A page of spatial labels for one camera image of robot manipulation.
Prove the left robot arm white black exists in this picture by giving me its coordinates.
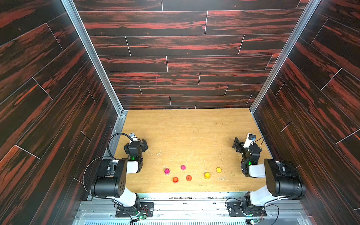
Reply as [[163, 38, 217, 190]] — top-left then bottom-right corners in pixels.
[[90, 139, 148, 211]]

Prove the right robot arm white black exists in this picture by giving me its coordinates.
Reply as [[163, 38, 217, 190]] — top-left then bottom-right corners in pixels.
[[226, 133, 306, 217]]

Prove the red-orange paint jar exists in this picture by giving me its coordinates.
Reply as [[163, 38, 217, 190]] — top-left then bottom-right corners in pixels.
[[172, 177, 179, 184]]

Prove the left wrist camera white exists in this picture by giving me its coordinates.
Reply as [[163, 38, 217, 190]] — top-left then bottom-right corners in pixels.
[[129, 133, 141, 142]]

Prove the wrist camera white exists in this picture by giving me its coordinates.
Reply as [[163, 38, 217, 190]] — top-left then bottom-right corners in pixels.
[[129, 133, 141, 142], [243, 133, 256, 148]]

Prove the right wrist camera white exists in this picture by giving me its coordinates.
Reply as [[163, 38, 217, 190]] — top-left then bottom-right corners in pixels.
[[243, 133, 256, 148]]

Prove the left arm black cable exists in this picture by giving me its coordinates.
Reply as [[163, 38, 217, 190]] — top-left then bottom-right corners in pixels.
[[107, 132, 135, 160]]

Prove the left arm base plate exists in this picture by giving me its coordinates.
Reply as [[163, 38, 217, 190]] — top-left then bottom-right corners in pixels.
[[115, 202, 154, 219]]

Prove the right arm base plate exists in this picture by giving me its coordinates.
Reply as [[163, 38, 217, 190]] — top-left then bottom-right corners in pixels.
[[225, 201, 267, 217]]

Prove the aluminium front rail frame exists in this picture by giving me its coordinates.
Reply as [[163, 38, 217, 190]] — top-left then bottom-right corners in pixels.
[[73, 192, 315, 225]]

